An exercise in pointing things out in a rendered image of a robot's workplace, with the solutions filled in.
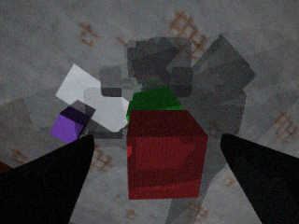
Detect purple block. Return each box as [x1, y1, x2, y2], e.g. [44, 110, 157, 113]
[50, 106, 90, 143]

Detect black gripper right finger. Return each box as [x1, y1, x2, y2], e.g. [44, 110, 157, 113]
[221, 134, 299, 224]

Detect green block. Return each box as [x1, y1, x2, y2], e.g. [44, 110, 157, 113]
[133, 87, 171, 100]
[126, 92, 182, 124]

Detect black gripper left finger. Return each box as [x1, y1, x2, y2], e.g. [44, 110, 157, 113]
[0, 135, 95, 224]

